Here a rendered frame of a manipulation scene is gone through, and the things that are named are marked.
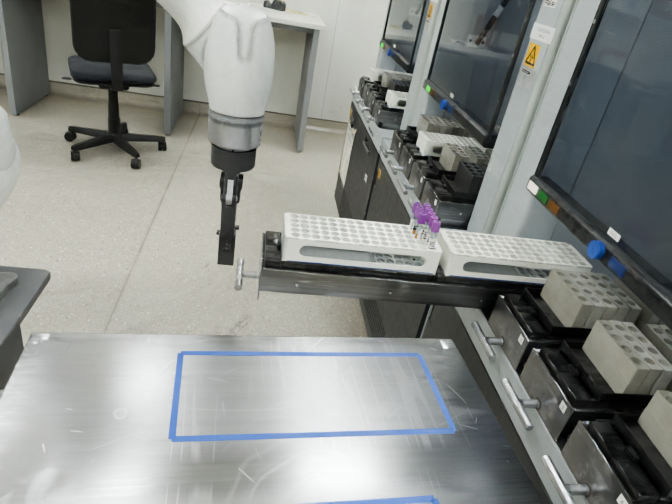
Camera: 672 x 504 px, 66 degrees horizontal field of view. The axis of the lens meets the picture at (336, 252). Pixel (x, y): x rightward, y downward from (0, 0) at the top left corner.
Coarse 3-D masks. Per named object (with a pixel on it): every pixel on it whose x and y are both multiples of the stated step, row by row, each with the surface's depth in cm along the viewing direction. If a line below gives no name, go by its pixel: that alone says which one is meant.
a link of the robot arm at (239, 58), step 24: (216, 24) 76; (240, 24) 75; (264, 24) 76; (216, 48) 76; (240, 48) 76; (264, 48) 77; (216, 72) 78; (240, 72) 77; (264, 72) 79; (216, 96) 80; (240, 96) 79; (264, 96) 81
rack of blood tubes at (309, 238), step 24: (288, 216) 99; (312, 216) 101; (288, 240) 92; (312, 240) 93; (336, 240) 96; (360, 240) 96; (384, 240) 99; (408, 240) 100; (336, 264) 96; (360, 264) 97; (384, 264) 97; (408, 264) 102; (432, 264) 98
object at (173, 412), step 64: (64, 384) 61; (128, 384) 63; (192, 384) 65; (256, 384) 66; (320, 384) 68; (384, 384) 70; (448, 384) 73; (0, 448) 53; (64, 448) 54; (128, 448) 55; (192, 448) 57; (256, 448) 58; (320, 448) 60; (384, 448) 61; (448, 448) 63; (512, 448) 65
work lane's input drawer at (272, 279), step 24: (264, 240) 102; (240, 264) 102; (264, 264) 94; (288, 264) 94; (312, 264) 95; (240, 288) 97; (264, 288) 95; (288, 288) 96; (312, 288) 96; (336, 288) 97; (360, 288) 97; (384, 288) 98; (408, 288) 98; (432, 288) 99; (456, 288) 100; (480, 288) 100; (504, 288) 102
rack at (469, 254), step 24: (456, 240) 103; (480, 240) 105; (504, 240) 107; (528, 240) 109; (456, 264) 99; (480, 264) 108; (504, 264) 100; (528, 264) 101; (552, 264) 101; (576, 264) 103
